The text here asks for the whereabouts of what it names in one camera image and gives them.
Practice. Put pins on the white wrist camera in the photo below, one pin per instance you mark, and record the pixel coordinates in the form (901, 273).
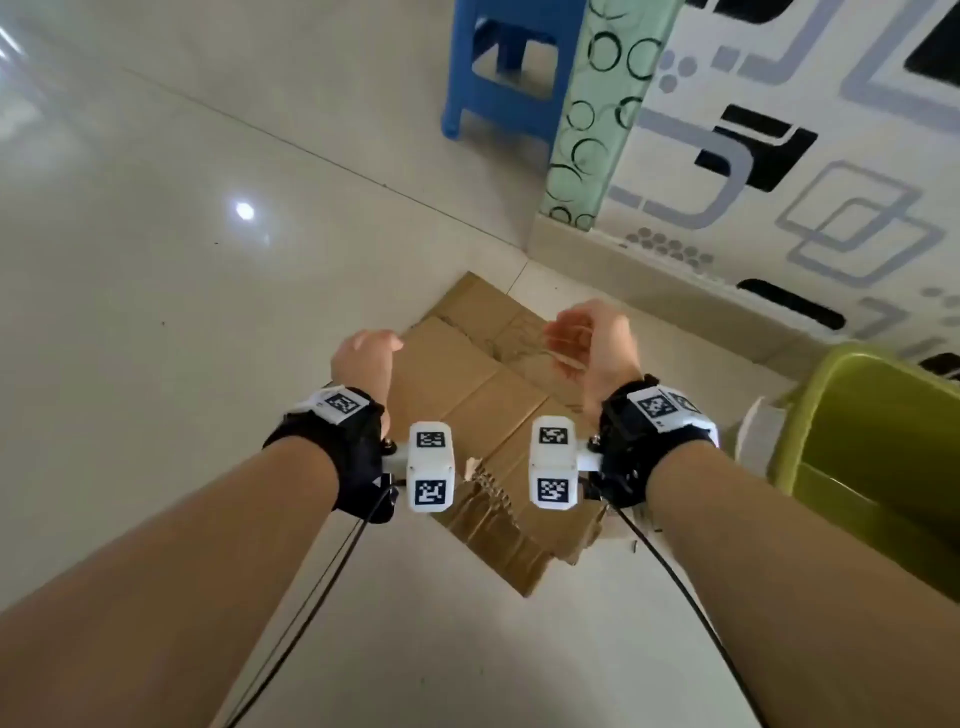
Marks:
(431, 465)
(553, 465)

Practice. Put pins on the person's right forearm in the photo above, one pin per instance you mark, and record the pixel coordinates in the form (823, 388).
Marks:
(787, 600)

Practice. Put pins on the person's left forearm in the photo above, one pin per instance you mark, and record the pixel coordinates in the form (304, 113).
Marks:
(150, 600)

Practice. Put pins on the blue plastic stool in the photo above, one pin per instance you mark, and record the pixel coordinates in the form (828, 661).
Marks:
(495, 97)

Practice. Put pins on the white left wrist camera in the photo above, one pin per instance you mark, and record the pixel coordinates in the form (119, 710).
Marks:
(431, 465)

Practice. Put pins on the person's right hand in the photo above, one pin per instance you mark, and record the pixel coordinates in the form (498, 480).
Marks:
(607, 352)

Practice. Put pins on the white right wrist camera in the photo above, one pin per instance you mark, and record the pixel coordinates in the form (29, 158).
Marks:
(553, 465)

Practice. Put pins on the person's left hand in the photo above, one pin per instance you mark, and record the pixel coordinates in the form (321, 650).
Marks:
(364, 360)

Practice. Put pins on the olive green plastic bin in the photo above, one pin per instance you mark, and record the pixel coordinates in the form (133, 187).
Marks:
(885, 420)

